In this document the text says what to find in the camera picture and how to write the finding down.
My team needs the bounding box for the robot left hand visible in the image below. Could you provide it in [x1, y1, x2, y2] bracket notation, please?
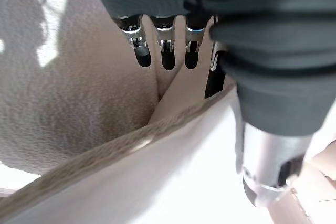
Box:
[83, 0, 336, 208]

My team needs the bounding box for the beige fleece blanket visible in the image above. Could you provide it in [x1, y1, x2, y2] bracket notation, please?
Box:
[0, 0, 245, 223]

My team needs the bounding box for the white bed sheet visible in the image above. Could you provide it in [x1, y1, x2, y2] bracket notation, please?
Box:
[0, 84, 336, 224]

